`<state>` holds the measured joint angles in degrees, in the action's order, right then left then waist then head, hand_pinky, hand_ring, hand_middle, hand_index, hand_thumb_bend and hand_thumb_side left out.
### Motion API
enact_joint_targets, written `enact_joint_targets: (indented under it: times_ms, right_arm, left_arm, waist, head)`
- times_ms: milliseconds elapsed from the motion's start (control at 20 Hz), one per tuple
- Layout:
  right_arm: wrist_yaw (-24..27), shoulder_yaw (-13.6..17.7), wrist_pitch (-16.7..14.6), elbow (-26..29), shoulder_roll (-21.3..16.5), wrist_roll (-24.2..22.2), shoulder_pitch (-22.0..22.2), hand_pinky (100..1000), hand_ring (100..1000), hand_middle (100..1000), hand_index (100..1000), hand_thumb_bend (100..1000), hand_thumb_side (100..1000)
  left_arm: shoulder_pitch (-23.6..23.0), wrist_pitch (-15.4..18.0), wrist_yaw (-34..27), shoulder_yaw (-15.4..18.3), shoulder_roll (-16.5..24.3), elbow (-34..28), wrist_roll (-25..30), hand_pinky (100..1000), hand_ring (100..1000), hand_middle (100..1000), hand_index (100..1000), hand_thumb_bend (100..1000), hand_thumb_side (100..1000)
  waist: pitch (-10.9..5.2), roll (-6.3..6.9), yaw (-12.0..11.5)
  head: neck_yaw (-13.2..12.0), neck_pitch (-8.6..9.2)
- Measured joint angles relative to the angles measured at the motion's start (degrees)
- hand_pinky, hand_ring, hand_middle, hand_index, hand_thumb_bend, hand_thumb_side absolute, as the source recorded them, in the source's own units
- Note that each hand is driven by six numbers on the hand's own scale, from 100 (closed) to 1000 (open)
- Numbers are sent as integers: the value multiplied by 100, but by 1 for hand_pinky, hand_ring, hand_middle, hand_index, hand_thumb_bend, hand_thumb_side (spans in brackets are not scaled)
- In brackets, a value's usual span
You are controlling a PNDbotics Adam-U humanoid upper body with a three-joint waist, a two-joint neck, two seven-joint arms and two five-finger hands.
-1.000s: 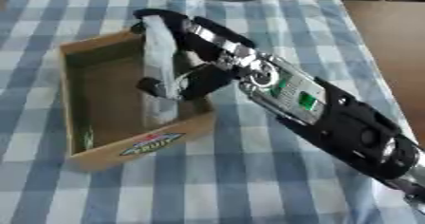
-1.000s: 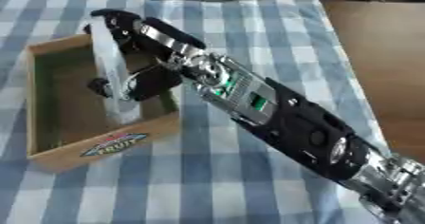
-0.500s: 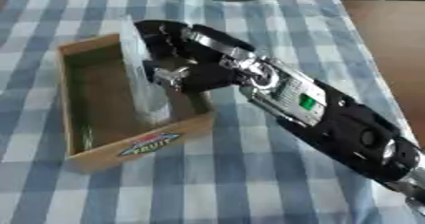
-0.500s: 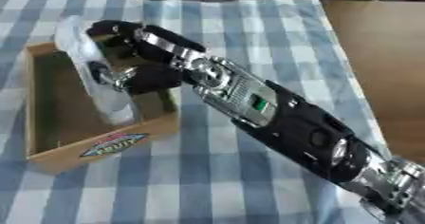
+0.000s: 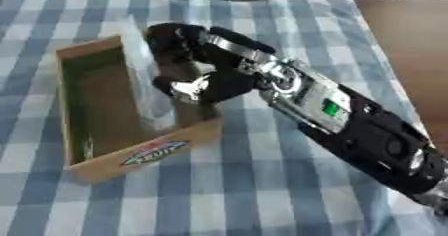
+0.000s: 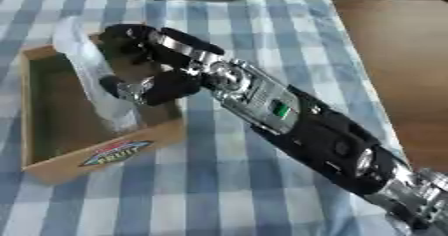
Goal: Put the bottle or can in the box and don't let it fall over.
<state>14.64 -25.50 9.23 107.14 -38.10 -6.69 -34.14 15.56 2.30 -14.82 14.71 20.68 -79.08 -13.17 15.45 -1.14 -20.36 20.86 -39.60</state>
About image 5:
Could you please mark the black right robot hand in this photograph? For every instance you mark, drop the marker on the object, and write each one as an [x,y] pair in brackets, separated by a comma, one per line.
[230,81]

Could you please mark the clear plastic bottle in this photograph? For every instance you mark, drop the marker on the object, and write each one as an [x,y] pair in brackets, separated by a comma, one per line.
[147,104]

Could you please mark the silver and black right robot arm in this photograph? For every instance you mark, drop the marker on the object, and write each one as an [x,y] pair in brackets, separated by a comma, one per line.
[361,136]

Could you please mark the tan cardboard box green inside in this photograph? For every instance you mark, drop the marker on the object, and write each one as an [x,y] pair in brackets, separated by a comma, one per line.
[105,113]

